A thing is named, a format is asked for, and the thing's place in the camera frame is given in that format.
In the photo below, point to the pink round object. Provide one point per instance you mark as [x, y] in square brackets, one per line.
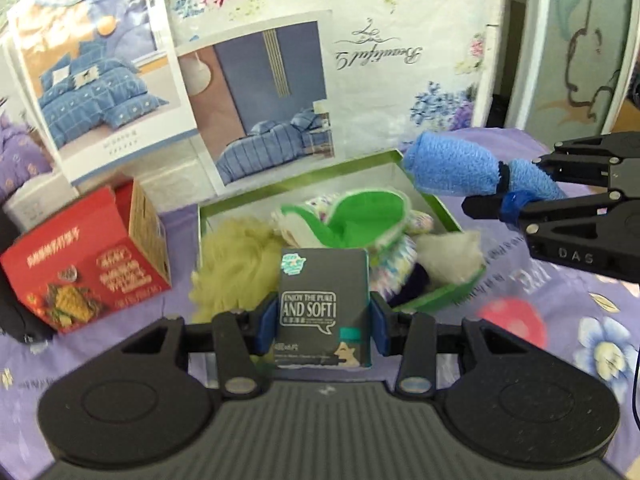
[515, 320]

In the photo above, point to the blue checked bedding poster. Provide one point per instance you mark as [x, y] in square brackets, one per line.
[100, 85]

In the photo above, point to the olive green bath loofah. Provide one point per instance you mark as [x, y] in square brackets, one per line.
[235, 255]

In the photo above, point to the white floral bedding package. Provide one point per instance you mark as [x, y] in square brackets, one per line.
[400, 20]

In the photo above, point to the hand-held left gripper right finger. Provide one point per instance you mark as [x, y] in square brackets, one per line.
[379, 327]

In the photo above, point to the dark grey tissue pack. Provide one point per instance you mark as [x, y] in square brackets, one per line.
[320, 285]

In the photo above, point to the purple floral blanket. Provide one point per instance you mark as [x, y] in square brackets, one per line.
[565, 310]

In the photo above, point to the floral fabric pouch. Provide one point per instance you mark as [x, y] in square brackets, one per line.
[395, 260]

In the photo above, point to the black speaker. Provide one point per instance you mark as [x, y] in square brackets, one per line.
[10, 310]

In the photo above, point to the purple bedding poster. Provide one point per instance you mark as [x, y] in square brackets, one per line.
[20, 160]

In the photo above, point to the green bath mitt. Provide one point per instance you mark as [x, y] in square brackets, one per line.
[360, 215]

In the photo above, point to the white scrubby cloth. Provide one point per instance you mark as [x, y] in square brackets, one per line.
[450, 255]

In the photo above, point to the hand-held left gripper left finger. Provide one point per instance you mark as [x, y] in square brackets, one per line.
[267, 322]

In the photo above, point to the red cracker box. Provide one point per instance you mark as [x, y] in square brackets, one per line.
[85, 270]

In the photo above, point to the blue towel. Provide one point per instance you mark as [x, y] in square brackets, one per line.
[450, 165]

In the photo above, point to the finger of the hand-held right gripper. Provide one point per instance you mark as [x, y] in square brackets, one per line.
[515, 207]
[600, 160]

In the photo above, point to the green cardboard box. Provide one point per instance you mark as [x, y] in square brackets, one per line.
[310, 185]

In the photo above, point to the glass door with cartoon drawing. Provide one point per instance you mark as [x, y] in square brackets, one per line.
[585, 35]

